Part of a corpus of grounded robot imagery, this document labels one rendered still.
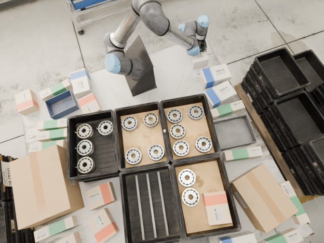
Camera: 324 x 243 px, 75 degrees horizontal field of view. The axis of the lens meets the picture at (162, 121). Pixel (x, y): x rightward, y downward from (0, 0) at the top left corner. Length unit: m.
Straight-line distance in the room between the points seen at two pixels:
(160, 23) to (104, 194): 1.03
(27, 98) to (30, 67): 1.33
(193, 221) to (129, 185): 0.42
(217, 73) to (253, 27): 1.58
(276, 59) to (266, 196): 1.31
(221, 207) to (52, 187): 0.97
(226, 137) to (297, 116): 0.82
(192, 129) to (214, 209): 0.49
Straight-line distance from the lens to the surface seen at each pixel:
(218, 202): 1.26
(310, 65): 2.65
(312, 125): 2.20
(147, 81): 1.55
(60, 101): 1.82
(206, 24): 1.47
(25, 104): 1.87
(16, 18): 3.86
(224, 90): 1.57
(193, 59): 1.69
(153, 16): 1.11
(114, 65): 1.37
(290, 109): 2.17
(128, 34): 1.35
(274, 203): 1.39
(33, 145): 1.72
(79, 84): 1.72
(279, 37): 3.13
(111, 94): 1.70
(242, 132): 1.57
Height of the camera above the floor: 2.14
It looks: 70 degrees down
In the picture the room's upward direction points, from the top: 9 degrees counter-clockwise
